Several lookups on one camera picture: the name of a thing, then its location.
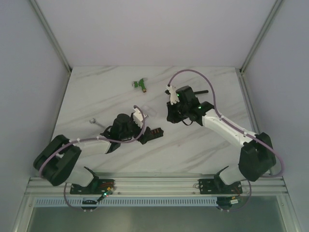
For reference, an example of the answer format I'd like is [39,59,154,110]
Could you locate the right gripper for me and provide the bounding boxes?
[166,99,188,124]

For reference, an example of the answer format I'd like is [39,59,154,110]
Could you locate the black fuse box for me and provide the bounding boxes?
[144,127,164,141]

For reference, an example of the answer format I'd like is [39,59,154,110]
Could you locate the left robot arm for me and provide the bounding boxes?
[33,109,148,194]

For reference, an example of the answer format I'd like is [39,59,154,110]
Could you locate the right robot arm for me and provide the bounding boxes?
[166,85,276,193]

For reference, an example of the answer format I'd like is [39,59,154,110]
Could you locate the clear plastic fuse box cover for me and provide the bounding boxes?
[141,105,157,117]

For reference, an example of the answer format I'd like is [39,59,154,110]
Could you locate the green spray gun toy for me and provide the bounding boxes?
[132,78,147,93]

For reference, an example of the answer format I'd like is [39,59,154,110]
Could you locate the grey metal bolt tool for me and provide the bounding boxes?
[89,118,106,129]

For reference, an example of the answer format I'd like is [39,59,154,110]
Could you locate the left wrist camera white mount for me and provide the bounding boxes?
[133,108,148,128]

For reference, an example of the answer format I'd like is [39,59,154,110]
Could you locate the hammer with black handle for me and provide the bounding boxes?
[194,90,209,95]

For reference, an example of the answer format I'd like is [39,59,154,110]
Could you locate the aluminium front rail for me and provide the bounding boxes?
[25,173,288,197]

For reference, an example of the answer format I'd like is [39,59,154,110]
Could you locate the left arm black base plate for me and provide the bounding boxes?
[70,179,115,195]

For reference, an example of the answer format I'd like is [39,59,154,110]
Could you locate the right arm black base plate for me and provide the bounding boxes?
[198,179,243,195]

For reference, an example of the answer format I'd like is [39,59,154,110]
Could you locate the slotted grey cable duct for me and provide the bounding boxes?
[33,196,218,207]

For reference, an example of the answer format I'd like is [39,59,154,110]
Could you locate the left aluminium frame post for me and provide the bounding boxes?
[29,0,72,74]

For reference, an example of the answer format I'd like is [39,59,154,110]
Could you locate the aluminium frame post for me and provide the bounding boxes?
[29,0,72,74]
[239,0,285,74]

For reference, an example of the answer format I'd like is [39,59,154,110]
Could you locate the right aluminium frame post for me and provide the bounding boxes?
[239,0,285,74]

